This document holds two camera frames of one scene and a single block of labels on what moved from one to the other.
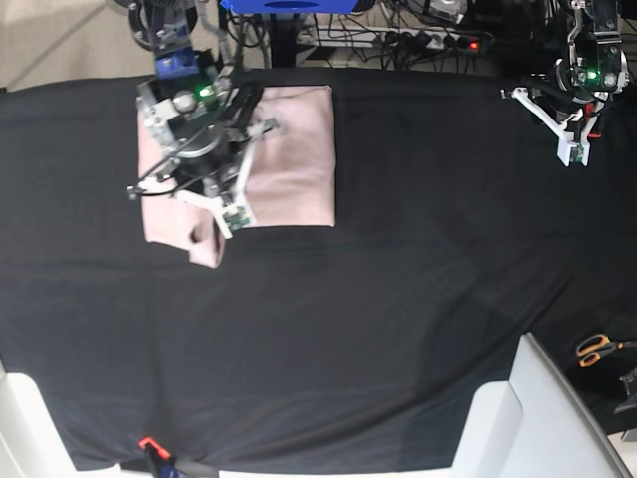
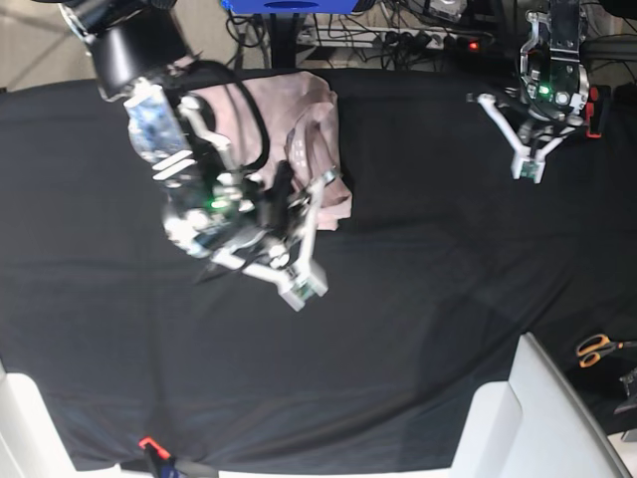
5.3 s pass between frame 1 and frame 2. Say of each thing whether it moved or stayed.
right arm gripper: moved
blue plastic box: stayed
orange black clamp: stayed
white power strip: stayed
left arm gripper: moved
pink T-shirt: moved
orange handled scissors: stayed
